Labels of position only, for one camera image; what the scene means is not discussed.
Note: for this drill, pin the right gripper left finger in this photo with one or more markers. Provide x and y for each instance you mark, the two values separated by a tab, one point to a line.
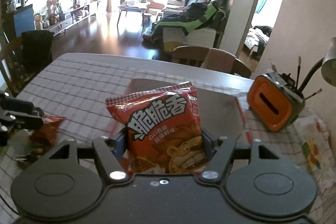
119	145

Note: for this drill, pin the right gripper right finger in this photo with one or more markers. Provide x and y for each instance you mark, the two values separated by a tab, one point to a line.
210	144

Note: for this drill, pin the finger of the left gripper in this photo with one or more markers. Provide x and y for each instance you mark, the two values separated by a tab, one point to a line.
29	122
12	104

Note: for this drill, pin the red chips snack bag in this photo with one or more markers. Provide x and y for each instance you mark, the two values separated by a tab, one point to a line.
163	129

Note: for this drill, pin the dark red snack bag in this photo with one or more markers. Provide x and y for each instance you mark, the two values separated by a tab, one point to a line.
46	136

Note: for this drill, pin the red cardboard box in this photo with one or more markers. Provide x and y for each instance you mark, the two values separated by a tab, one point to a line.
219	113

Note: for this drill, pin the wooden chair with black bag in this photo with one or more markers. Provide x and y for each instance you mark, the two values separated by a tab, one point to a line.
24	57

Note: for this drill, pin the checkered tablecloth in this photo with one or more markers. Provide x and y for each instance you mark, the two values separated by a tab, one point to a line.
76	85

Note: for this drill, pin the orange tissue box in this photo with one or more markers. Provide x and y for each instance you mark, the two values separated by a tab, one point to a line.
275	100

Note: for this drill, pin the wooden chair far side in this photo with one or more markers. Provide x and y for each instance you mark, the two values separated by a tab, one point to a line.
211	59

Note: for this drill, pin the tv console cabinet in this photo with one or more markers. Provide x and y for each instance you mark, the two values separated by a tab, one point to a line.
73	16

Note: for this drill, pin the sofa with green blanket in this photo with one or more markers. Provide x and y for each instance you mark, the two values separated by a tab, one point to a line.
196	14

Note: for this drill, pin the coffee table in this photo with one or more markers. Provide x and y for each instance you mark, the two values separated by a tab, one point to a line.
139	7

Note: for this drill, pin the grey desk lamp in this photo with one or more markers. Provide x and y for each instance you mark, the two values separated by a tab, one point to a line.
326	65

